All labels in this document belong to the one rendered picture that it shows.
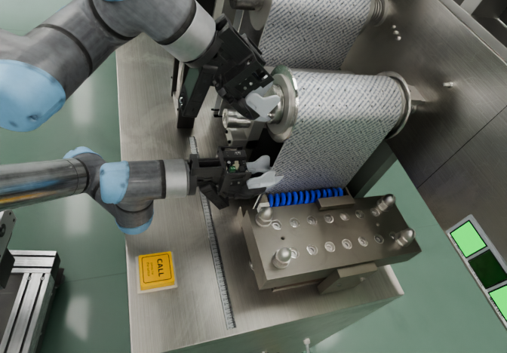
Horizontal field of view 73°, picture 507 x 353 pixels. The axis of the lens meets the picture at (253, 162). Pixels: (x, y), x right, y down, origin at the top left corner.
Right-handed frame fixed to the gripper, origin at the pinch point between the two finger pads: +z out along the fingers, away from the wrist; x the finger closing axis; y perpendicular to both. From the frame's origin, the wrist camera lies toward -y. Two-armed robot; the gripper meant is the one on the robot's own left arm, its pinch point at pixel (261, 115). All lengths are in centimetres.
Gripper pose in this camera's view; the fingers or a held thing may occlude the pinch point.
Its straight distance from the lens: 65.0
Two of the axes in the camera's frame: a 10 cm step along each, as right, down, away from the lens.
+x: -2.6, -7.9, 5.6
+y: 7.9, -5.0, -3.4
